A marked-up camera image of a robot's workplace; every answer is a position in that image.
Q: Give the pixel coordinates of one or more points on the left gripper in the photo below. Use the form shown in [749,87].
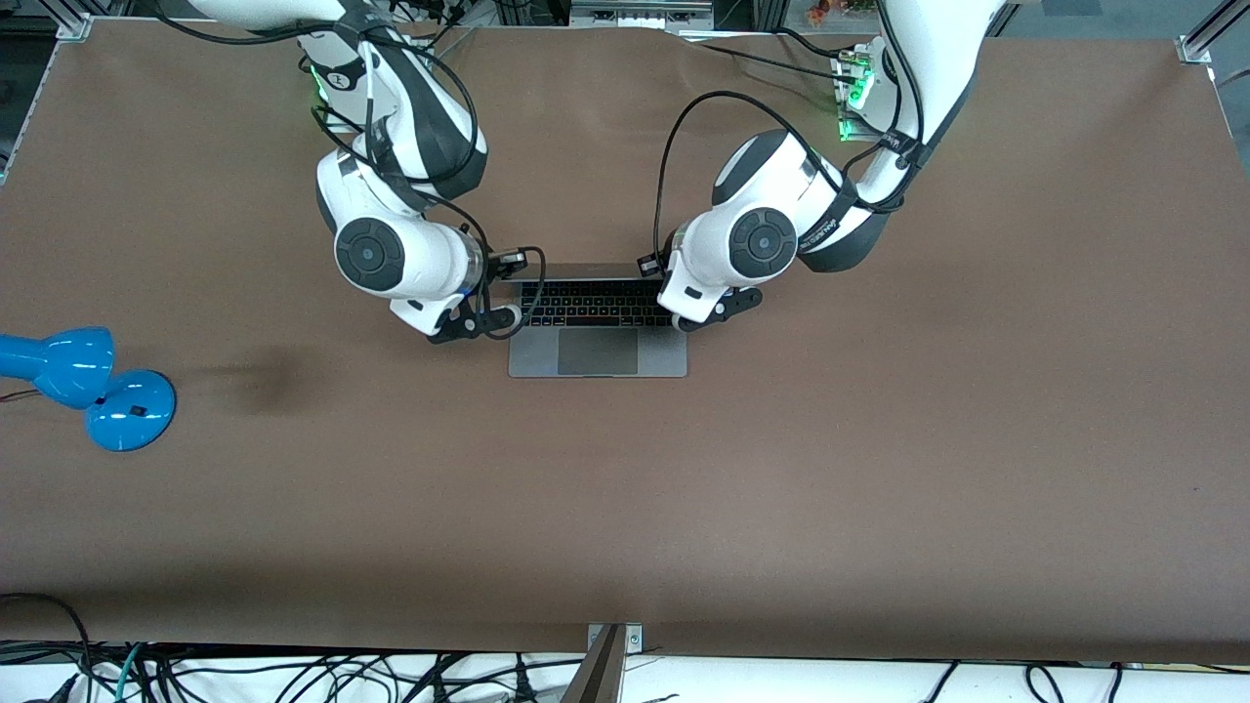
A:
[648,265]

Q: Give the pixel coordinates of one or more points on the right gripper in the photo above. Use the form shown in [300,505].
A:
[507,262]

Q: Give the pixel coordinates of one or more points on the silver grey laptop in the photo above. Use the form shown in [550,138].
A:
[598,351]

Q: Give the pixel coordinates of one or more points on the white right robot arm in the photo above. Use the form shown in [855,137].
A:
[400,259]

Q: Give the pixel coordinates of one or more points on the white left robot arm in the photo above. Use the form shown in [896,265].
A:
[781,186]

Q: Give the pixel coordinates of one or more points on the small black connector box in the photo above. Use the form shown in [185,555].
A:
[650,265]
[508,262]

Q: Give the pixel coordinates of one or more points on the blue desk lamp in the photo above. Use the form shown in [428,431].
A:
[132,410]

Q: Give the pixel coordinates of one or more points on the metal table bracket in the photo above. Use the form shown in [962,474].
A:
[635,640]

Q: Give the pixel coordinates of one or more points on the grey frame strut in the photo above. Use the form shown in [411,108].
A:
[598,674]

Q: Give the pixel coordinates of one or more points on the aluminium frame profile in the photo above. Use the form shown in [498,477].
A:
[70,18]
[1211,34]

